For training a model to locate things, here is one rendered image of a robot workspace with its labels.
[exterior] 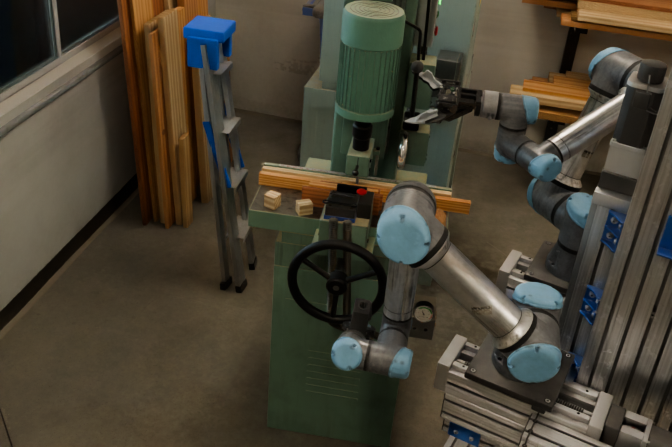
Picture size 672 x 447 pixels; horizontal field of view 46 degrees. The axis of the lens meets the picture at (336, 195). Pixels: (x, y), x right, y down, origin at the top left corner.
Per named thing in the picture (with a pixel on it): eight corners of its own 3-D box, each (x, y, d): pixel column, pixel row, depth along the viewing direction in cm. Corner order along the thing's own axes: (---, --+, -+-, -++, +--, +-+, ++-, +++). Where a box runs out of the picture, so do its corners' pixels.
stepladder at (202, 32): (210, 290, 353) (176, 30, 295) (228, 259, 374) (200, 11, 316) (245, 294, 350) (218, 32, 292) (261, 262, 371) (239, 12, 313)
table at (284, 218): (239, 243, 236) (239, 225, 233) (262, 192, 262) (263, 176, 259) (444, 273, 230) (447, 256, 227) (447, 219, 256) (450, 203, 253)
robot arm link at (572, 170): (546, 228, 236) (636, 56, 217) (515, 203, 248) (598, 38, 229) (573, 231, 243) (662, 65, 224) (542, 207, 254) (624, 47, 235)
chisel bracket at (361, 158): (344, 179, 244) (346, 154, 240) (350, 158, 256) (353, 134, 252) (368, 182, 243) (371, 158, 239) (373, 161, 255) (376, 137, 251)
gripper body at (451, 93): (439, 77, 215) (484, 83, 214) (437, 90, 224) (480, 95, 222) (435, 103, 213) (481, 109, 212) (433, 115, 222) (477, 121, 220)
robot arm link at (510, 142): (510, 173, 218) (517, 137, 212) (486, 154, 226) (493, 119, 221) (533, 169, 221) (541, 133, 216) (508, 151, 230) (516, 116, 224)
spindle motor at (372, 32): (330, 119, 230) (338, 14, 215) (339, 96, 246) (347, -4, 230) (391, 127, 229) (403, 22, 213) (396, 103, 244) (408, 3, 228)
